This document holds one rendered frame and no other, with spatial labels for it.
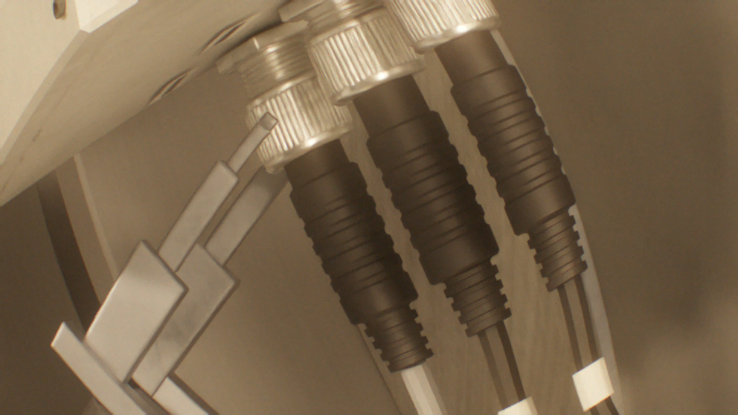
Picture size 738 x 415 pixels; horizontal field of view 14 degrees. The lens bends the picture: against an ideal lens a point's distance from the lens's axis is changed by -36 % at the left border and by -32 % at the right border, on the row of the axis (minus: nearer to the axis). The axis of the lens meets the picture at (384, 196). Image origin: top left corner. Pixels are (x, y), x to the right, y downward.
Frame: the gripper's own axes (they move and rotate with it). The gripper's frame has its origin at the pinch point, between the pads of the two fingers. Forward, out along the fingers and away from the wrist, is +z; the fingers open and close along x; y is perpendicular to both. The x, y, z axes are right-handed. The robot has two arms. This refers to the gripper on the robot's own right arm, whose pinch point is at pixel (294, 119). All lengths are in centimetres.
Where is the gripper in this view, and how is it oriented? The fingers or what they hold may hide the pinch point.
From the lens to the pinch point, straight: 66.7
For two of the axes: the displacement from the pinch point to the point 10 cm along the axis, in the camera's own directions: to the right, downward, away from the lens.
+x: -1.6, 0.2, -9.9
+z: 6.5, -7.5, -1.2
